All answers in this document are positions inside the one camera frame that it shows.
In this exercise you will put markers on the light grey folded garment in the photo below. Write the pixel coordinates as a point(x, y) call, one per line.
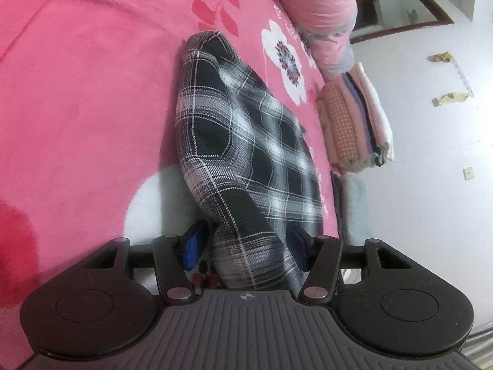
point(356, 208)

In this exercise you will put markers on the pink floral bed blanket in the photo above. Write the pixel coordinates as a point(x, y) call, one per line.
point(84, 104)

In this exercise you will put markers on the pink grey duvet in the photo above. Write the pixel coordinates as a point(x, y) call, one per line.
point(319, 7)

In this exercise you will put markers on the yellowed wall hook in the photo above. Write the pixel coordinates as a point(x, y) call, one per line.
point(450, 98)
point(442, 57)

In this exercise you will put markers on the black white plaid shirt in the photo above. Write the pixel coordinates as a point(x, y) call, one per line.
point(246, 142)

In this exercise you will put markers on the stack of folded clothes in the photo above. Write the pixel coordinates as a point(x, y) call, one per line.
point(354, 123)

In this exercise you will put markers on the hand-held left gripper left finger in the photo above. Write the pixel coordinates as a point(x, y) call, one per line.
point(194, 246)

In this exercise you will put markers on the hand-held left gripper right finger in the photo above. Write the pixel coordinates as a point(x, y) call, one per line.
point(299, 247)

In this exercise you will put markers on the cream wall socket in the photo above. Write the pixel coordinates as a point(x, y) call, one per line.
point(468, 173)

